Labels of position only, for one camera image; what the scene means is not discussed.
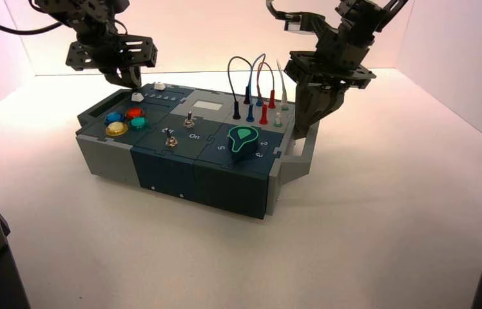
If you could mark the metal toggle switch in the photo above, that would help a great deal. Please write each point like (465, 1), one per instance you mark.
(171, 141)
(189, 122)

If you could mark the grey and teal control box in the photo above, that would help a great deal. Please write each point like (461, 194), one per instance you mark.
(224, 192)

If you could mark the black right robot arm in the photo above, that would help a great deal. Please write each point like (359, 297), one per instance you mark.
(365, 17)

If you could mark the green and teal rotary knob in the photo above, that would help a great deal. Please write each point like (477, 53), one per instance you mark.
(243, 143)

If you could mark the white slider cap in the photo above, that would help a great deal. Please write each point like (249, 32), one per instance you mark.
(137, 97)
(160, 86)

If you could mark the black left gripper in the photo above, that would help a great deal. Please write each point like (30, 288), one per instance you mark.
(113, 53)

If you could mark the yellow round push button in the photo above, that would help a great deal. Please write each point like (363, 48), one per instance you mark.
(116, 129)

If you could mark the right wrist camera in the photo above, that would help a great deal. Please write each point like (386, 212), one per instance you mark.
(298, 26)

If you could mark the red round push button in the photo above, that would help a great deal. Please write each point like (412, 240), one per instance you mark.
(134, 113)

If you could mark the teal round push button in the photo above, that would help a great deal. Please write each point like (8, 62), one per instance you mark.
(138, 123)

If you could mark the blue round push button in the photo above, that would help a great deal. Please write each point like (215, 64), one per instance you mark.
(113, 118)

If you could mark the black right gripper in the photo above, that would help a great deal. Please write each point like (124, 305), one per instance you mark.
(335, 64)

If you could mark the white rectangular label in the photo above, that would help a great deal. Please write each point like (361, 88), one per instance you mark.
(204, 105)

